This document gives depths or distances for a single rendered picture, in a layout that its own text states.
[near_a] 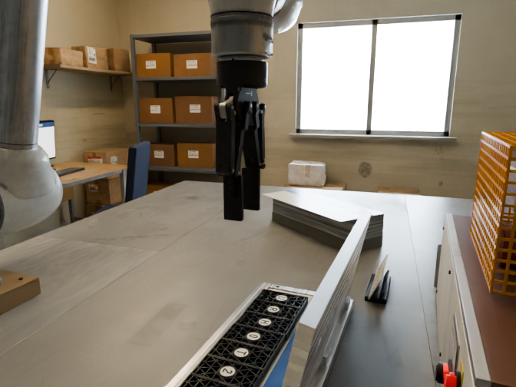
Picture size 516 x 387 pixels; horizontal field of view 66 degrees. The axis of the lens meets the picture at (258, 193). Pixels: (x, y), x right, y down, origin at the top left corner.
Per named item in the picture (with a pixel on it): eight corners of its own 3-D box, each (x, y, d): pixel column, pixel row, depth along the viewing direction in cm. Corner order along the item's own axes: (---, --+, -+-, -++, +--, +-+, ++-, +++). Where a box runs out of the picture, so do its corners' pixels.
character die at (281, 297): (263, 293, 85) (263, 289, 85) (308, 302, 82) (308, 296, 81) (254, 304, 81) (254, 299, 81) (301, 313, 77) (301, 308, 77)
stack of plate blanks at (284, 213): (272, 219, 146) (272, 193, 144) (299, 215, 153) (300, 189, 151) (351, 254, 113) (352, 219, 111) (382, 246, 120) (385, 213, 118)
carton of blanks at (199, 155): (177, 167, 437) (176, 143, 432) (184, 164, 453) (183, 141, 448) (213, 168, 426) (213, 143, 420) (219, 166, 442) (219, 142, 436)
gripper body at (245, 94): (254, 56, 53) (254, 127, 55) (276, 62, 61) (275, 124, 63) (205, 58, 56) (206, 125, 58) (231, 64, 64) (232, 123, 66)
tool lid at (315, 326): (362, 210, 78) (372, 213, 78) (339, 294, 84) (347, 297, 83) (298, 322, 39) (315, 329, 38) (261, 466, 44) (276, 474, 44)
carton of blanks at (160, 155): (142, 164, 451) (140, 143, 445) (153, 162, 470) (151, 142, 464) (174, 167, 436) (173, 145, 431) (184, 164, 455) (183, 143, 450)
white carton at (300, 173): (293, 180, 428) (293, 160, 423) (327, 182, 417) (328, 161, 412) (286, 185, 401) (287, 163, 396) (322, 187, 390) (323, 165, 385)
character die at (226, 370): (206, 360, 63) (206, 354, 63) (264, 376, 60) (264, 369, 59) (190, 380, 59) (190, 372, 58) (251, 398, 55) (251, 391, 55)
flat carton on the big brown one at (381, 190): (375, 200, 410) (376, 185, 406) (418, 203, 397) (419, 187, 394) (374, 208, 376) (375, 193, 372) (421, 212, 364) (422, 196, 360)
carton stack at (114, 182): (133, 209, 506) (129, 143, 487) (157, 211, 496) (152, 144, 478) (86, 229, 427) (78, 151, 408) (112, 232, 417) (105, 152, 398)
